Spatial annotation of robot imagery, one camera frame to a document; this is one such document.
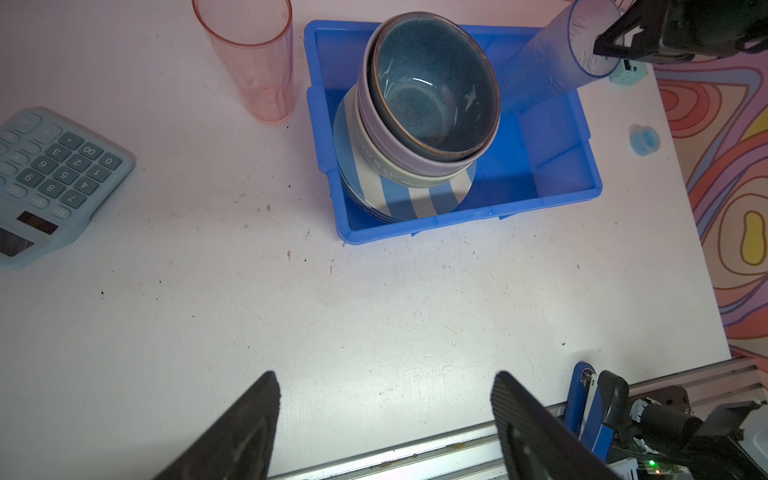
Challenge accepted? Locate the blue plastic bin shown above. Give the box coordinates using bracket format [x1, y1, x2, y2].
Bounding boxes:
[304, 20, 602, 245]

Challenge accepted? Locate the small mint timer box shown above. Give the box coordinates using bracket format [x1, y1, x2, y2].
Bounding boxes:
[609, 59, 648, 86]

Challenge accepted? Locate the blue tape roll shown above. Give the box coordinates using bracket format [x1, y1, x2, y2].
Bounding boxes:
[629, 124, 661, 156]

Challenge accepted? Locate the mint calculator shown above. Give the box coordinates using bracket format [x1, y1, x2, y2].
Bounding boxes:
[1, 107, 136, 269]

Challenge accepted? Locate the grey plastic cup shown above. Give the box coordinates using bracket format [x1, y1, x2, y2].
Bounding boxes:
[497, 0, 620, 114]

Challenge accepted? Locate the pink plastic cup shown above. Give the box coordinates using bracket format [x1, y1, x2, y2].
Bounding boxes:
[192, 0, 295, 124]

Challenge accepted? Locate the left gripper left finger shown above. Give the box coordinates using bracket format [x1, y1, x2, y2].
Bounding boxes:
[156, 371, 280, 480]

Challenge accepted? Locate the blue black handheld tool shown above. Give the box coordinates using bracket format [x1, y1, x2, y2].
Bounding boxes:
[564, 362, 629, 461]

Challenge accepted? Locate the light green bowl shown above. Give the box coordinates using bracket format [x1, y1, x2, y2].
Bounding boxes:
[344, 98, 476, 188]

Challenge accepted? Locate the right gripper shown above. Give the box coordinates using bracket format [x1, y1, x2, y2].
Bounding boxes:
[593, 0, 767, 63]

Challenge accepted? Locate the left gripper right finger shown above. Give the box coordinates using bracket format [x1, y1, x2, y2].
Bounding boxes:
[490, 371, 617, 480]

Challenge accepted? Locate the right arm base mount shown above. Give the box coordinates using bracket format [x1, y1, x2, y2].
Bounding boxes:
[606, 386, 767, 479]

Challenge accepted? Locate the blue striped plate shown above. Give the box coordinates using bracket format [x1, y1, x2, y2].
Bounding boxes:
[337, 163, 399, 223]
[334, 88, 476, 222]

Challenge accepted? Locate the lilac bowl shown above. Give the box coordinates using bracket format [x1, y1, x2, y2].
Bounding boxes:
[355, 23, 499, 178]

